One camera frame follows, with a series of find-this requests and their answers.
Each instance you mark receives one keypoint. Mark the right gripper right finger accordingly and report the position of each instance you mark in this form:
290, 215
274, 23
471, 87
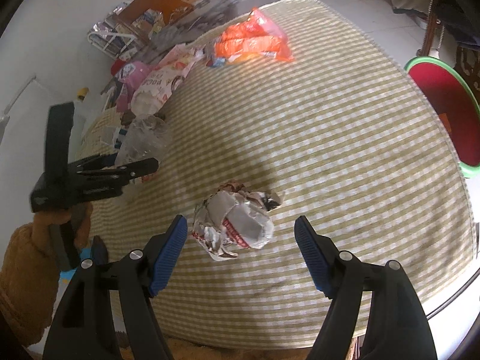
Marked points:
397, 325

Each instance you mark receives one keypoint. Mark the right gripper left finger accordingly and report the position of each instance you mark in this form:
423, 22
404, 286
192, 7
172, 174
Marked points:
83, 326

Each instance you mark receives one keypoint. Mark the clear plastic bottle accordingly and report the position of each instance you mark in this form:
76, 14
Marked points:
148, 136

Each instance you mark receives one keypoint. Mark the white pink snack bag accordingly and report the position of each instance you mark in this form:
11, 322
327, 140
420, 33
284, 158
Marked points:
166, 76

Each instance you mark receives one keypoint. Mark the pink foil wrapper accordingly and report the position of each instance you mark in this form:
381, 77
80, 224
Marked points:
131, 76

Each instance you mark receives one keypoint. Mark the grey red wrapper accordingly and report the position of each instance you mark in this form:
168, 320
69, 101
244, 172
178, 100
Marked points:
234, 218

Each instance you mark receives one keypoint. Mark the orange snack bag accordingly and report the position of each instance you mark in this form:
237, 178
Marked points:
256, 36

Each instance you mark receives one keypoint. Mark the brown fuzzy sleeve forearm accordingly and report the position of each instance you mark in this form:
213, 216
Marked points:
29, 283

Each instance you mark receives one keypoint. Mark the red green trash basin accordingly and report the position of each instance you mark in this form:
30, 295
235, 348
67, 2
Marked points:
455, 105

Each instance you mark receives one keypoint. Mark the white jug yellow cap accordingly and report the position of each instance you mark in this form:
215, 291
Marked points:
88, 106

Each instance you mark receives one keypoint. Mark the red bag on floor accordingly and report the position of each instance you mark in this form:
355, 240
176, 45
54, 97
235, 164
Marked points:
117, 66

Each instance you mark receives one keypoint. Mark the white magazine rack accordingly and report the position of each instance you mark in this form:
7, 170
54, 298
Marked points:
114, 44

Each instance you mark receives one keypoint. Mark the wooden bench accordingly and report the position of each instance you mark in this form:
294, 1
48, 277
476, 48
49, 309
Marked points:
165, 0

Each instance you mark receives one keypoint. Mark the patterned grey rug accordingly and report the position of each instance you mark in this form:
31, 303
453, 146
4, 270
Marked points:
207, 15

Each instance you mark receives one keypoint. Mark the wooden chair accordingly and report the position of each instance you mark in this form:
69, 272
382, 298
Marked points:
467, 59

